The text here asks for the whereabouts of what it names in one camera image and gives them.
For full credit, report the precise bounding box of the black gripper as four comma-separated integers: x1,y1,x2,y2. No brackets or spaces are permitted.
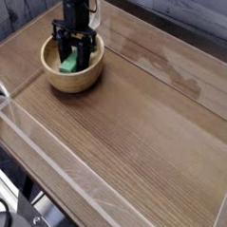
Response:
51,7,97,71

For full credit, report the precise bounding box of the green rectangular block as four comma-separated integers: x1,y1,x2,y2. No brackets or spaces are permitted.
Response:
59,47,78,74

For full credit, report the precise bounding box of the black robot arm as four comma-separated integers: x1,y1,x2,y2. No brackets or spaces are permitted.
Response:
51,0,97,74

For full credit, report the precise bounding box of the brown wooden bowl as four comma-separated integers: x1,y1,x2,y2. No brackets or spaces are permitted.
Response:
40,34,105,93

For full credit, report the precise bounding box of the grey round base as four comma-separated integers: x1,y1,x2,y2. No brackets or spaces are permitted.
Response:
0,211,31,227

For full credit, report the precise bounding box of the clear acrylic barrier wall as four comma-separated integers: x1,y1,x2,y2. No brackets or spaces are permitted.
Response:
0,2,227,227

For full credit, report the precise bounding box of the grey metal bracket with screw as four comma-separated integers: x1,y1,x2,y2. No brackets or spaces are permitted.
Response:
17,194,50,227

